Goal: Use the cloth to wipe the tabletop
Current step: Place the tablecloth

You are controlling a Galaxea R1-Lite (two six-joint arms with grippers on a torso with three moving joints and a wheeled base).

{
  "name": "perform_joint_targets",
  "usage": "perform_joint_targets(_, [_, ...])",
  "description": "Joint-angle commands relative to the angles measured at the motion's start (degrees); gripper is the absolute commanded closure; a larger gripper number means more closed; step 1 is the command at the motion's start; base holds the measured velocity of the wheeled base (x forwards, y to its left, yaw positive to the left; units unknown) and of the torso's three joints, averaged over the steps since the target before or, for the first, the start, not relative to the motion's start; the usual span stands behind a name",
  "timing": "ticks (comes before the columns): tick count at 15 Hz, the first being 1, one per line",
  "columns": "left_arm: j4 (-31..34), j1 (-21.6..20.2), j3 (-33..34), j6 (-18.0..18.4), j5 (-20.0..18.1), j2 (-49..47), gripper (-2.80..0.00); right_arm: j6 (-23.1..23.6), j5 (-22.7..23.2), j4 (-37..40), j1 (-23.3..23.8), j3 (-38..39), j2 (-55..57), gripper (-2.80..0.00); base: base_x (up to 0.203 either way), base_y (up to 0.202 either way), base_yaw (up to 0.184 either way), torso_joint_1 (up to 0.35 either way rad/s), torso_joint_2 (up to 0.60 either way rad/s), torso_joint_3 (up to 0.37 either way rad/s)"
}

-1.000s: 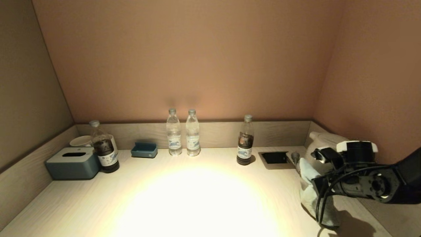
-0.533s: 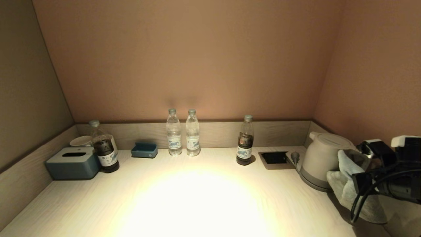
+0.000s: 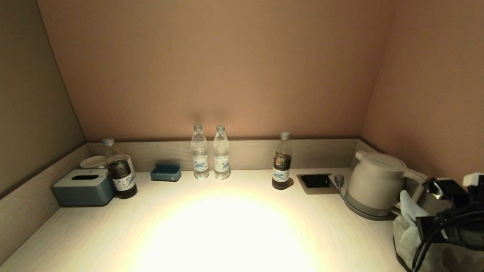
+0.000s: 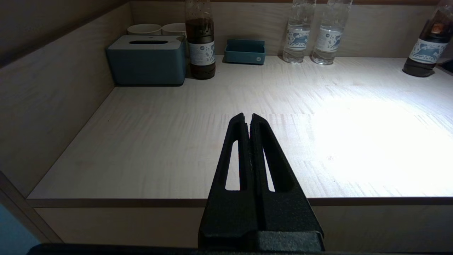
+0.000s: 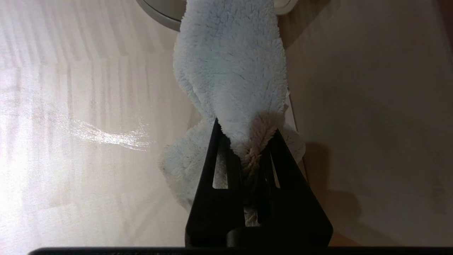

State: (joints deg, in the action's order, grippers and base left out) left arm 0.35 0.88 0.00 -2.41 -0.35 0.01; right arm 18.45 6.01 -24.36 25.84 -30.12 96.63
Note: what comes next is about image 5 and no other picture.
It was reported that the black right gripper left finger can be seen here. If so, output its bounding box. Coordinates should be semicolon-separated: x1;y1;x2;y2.
185;118;245;247

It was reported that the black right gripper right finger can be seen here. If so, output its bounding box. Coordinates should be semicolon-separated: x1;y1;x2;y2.
260;129;334;247

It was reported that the light blue fluffy cloth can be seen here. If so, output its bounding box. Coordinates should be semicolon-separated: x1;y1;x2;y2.
159;0;306;227

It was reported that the grey kettle base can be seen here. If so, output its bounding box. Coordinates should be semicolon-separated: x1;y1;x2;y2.
136;0;184;32

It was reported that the cream electric kettle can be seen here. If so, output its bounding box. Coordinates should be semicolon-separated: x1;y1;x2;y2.
149;0;298;20

